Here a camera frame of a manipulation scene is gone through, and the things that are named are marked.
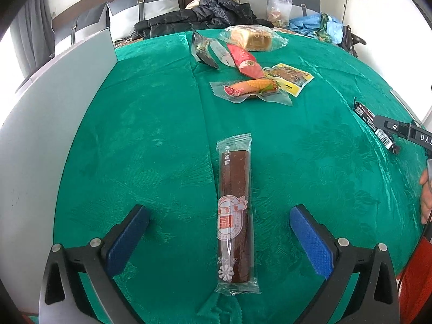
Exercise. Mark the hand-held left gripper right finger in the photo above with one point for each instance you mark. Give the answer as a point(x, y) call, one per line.
point(310, 239)

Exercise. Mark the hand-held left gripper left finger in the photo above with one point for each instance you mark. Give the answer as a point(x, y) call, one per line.
point(126, 239)

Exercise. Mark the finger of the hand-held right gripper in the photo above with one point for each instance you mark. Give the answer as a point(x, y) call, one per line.
point(393, 126)

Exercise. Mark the black snack packet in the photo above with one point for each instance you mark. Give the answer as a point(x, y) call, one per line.
point(366, 111)

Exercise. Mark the long brown snack bar packet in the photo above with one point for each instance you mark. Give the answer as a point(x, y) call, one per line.
point(234, 182)

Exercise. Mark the yellow snack packet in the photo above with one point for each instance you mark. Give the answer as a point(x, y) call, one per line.
point(290, 76)

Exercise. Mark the corn sausage packet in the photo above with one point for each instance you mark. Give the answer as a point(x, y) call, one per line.
point(256, 86)

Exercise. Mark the bagged bread loaf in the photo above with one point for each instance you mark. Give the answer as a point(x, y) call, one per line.
point(256, 38)

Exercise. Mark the red sausage packet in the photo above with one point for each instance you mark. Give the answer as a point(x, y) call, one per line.
point(241, 57)

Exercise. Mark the clear silver snack packet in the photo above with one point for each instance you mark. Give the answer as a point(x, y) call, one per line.
point(219, 50)

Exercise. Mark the dark fish snack packet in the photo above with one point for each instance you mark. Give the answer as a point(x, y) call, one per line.
point(200, 49)

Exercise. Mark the person's right hand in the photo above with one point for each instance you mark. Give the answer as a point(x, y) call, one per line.
point(426, 199)

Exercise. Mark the brown bag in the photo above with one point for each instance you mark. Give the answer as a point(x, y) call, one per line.
point(351, 38)

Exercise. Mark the green tablecloth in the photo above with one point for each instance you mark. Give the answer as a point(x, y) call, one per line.
point(135, 141)

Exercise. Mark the green patterned cloth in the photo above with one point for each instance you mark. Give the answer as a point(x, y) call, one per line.
point(324, 27)

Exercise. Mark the blue cloth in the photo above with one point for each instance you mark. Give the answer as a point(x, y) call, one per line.
point(305, 23)

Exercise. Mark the clear plastic bag of food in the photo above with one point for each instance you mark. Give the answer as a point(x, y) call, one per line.
point(278, 10)

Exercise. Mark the black puffer jacket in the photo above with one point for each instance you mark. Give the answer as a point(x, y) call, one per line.
point(209, 11)

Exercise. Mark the grey curtain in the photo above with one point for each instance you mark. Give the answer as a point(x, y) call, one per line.
point(32, 30)

